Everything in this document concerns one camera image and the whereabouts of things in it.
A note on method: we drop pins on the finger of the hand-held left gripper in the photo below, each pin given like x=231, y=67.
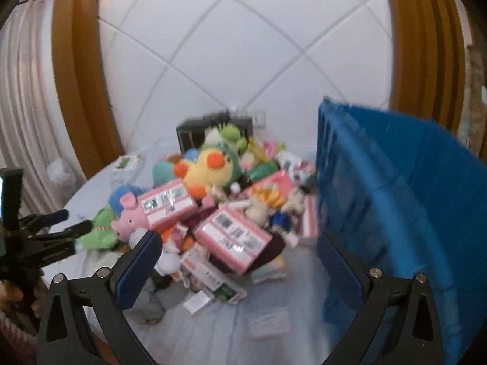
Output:
x=72, y=232
x=53, y=216

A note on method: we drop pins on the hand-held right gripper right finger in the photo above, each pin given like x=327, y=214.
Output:
x=338, y=270

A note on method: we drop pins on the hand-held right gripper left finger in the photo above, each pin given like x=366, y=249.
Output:
x=139, y=270

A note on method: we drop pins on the white and green box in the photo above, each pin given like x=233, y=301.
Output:
x=213, y=279

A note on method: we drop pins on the clear plastic box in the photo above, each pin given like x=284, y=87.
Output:
x=268, y=323

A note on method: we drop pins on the blue plastic crate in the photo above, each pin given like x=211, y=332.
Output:
x=399, y=197

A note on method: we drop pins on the white round desktop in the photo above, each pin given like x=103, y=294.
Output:
x=228, y=338

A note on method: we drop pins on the person's left hand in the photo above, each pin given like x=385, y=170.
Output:
x=9, y=293

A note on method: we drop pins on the green crocodile plush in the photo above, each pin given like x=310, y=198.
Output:
x=97, y=234

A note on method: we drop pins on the white plush ball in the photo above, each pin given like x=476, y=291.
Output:
x=169, y=264

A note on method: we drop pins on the grey plush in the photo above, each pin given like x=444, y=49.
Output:
x=152, y=300

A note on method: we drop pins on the clear plastic bottle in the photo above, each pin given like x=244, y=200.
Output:
x=60, y=176

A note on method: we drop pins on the pink pig plush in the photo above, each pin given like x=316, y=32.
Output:
x=129, y=220

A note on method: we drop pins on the pink striped box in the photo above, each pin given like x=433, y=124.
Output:
x=311, y=216

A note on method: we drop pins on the blue plush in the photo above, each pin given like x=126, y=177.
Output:
x=121, y=194

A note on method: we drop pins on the small white card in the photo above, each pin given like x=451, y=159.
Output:
x=196, y=303

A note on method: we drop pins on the pastel notepad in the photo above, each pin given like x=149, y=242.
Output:
x=268, y=273

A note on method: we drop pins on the small pink labelled box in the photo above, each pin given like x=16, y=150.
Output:
x=167, y=205

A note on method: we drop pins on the white dog plush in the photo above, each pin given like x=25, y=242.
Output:
x=295, y=203

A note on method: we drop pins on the sticker sheet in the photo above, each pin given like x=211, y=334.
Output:
x=127, y=162

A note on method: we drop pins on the large pink labelled box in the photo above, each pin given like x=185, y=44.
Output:
x=232, y=235

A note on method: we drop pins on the orange-haired doll plush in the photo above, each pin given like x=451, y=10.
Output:
x=266, y=201

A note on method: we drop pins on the teal plush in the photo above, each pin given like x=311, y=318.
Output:
x=163, y=173

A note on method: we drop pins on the pink packet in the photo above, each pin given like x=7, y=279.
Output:
x=279, y=182

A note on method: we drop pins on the yellow duck plush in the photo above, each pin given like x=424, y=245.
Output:
x=209, y=171

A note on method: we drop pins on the green packet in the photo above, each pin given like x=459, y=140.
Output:
x=262, y=170

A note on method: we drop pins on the black box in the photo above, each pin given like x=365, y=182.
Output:
x=189, y=133

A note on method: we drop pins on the green frog plush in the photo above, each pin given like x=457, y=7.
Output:
x=230, y=132

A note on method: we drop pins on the patterned cloth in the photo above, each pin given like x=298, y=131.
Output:
x=475, y=102

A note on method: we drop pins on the wooden door frame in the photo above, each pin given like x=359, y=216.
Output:
x=422, y=45
x=76, y=64

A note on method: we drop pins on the white wall outlet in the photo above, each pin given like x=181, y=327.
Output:
x=259, y=118

